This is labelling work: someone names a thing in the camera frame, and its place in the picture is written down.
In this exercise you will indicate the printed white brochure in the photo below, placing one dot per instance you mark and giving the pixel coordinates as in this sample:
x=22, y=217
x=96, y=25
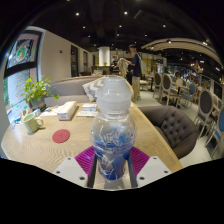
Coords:
x=50, y=111

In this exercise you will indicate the white cardboard box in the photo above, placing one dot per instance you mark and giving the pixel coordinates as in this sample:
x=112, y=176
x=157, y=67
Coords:
x=66, y=110

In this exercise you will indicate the grey curved sofa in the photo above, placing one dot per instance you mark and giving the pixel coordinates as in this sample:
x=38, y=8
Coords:
x=68, y=88

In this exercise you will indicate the flat round red coaster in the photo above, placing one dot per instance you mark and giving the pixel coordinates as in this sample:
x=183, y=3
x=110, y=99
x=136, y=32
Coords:
x=61, y=136

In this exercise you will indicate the clear blue-labelled drink bottle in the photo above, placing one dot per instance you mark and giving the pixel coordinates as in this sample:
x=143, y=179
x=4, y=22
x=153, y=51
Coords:
x=112, y=133

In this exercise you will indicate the green potted plant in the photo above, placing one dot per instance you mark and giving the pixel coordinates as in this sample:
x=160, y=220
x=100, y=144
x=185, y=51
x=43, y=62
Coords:
x=36, y=90

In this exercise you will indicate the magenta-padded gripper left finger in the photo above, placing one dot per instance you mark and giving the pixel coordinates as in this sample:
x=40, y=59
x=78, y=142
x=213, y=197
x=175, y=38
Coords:
x=83, y=160

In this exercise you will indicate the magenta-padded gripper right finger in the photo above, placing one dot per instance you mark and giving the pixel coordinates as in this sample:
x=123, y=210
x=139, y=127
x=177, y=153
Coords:
x=141, y=161

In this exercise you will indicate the dark grey tufted armchair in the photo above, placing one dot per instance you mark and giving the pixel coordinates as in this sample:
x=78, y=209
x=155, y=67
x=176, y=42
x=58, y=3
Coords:
x=173, y=130

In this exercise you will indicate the black-framed decorated window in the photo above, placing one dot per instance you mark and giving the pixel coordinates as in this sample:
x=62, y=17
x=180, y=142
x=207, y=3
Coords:
x=20, y=66

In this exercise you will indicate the pale green mug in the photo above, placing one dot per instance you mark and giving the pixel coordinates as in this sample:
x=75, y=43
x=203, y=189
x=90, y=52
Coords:
x=30, y=123

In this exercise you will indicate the blue and white booklet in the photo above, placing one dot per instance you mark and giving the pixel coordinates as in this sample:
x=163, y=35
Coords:
x=87, y=110

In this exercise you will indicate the group of round-backed chairs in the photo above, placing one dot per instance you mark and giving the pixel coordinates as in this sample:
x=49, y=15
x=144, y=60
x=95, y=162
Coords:
x=206, y=106

